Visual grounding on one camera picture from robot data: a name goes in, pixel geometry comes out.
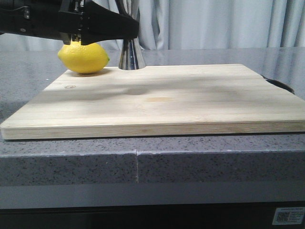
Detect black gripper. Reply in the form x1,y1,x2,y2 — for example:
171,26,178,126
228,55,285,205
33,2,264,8
0,0,139,45

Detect steel double jigger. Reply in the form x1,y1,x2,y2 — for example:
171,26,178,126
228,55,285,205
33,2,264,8
115,0,146,70

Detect yellow lemon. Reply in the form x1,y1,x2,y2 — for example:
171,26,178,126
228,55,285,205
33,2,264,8
58,42,110,74

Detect light wooden cutting board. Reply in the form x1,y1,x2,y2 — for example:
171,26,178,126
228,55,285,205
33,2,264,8
0,64,305,140

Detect white QR code label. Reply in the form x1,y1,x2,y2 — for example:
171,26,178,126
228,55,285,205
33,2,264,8
272,207,305,226

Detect black cutting board handle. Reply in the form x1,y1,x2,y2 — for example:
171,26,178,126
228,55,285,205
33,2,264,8
262,75,295,94

